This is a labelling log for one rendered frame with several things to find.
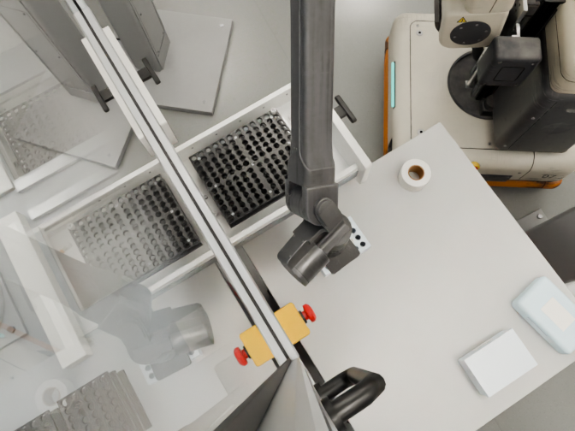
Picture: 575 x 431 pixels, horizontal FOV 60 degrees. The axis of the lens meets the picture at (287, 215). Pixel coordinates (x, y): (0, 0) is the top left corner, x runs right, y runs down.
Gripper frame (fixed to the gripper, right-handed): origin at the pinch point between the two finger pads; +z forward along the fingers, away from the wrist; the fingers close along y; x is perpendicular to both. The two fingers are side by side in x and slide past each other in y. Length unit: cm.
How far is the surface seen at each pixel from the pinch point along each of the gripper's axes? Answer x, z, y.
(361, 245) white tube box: 10.0, 16.4, 2.0
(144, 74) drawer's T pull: -8, 2, -57
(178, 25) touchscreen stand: 24, 90, -127
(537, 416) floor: 39, 92, 81
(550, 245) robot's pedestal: 66, 54, 34
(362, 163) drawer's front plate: 17.3, 0.1, -10.3
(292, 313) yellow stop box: -12.8, 1.6, 5.7
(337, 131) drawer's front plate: 18.0, 1.2, -19.6
